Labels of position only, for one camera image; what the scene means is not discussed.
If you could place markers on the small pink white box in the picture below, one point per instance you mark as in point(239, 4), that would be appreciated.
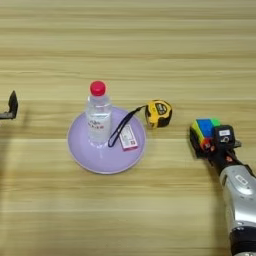
point(128, 137)

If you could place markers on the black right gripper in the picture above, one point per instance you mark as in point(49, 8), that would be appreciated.
point(223, 158)

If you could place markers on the colourful puzzle cube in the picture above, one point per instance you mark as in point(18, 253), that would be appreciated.
point(205, 128)

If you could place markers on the yellow black tape measure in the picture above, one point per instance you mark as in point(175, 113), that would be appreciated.
point(159, 113)

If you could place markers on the clear bottle with red cap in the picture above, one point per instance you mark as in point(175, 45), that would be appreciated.
point(98, 116)

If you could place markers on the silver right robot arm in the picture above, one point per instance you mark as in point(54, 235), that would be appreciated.
point(241, 206)

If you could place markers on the purple round plate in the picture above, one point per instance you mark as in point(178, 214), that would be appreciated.
point(96, 158)

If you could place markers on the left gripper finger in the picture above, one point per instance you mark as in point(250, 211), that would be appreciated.
point(12, 104)

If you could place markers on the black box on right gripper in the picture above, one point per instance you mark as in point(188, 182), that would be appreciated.
point(224, 135)

